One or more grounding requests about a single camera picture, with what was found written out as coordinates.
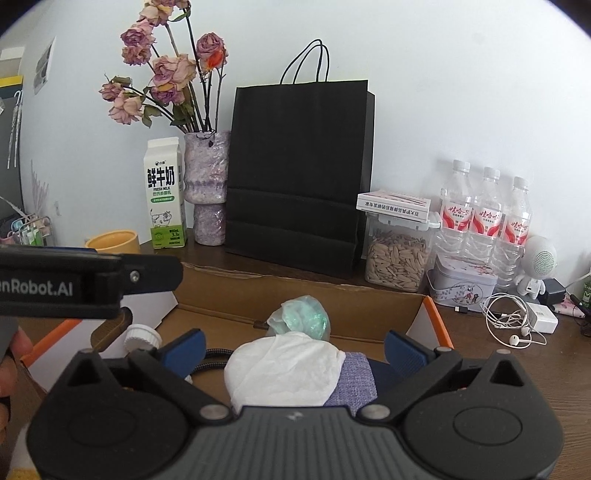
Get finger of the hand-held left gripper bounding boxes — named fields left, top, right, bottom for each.
left=0, top=246, right=100, bottom=254
left=120, top=255, right=184, bottom=296

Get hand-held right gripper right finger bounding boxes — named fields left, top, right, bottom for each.
left=359, top=330, right=535, bottom=423

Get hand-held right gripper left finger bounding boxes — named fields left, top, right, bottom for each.
left=55, top=329, right=232, bottom=423

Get red cardboard box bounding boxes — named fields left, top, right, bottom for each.
left=18, top=261, right=455, bottom=416

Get white tissue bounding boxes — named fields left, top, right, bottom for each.
left=224, top=332, right=347, bottom=414

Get person's left hand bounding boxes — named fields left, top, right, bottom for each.
left=0, top=323, right=34, bottom=407

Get navy zip pouch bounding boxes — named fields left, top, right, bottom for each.
left=358, top=360, right=393, bottom=409

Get large white bottle cap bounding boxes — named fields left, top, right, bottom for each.
left=124, top=324, right=162, bottom=356

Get yellow mug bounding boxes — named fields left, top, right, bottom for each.
left=84, top=229, right=140, bottom=254

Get purple knit pouch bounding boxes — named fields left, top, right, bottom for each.
left=323, top=352, right=379, bottom=409

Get pale pink feather stalks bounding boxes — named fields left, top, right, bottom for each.
left=30, top=159, right=51, bottom=217

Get white green milk carton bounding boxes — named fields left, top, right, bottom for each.
left=143, top=137, right=188, bottom=250

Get grey cabinet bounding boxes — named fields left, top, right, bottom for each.
left=0, top=88, right=24, bottom=222

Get printed tin box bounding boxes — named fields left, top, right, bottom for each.
left=427, top=253, right=499, bottom=308

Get clear seed container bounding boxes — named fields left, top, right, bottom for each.
left=364, top=211, right=441, bottom=292

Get white earphones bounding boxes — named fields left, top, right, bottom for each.
left=480, top=293, right=548, bottom=348

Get purple speckled vase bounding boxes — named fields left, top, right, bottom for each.
left=184, top=130, right=232, bottom=245

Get green crumpled plastic bag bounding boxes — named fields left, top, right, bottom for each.
left=265, top=295, right=332, bottom=340

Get white charger block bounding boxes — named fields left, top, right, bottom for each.
left=526, top=302, right=559, bottom=334

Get clear water bottle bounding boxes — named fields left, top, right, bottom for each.
left=466, top=166, right=503, bottom=259
left=436, top=159, right=474, bottom=257
left=492, top=176, right=533, bottom=287

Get flat white box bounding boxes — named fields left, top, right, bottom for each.
left=357, top=188, right=432, bottom=213

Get black power adapter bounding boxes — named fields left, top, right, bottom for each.
left=540, top=278, right=566, bottom=306

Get white robot speaker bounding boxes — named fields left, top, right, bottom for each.
left=515, top=235, right=558, bottom=296

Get pink floral case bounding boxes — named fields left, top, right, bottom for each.
left=551, top=295, right=589, bottom=317

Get black paper bag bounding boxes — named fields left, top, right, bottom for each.
left=225, top=39, right=376, bottom=279

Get dried pink rose bouquet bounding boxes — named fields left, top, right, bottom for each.
left=99, top=0, right=229, bottom=134

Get grey braided cable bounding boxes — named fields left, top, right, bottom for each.
left=187, top=348, right=238, bottom=384

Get wire rack with toiletries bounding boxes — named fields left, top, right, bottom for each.
left=0, top=196, right=56, bottom=247

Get wall paper notice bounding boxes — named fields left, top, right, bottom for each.
left=33, top=36, right=57, bottom=95

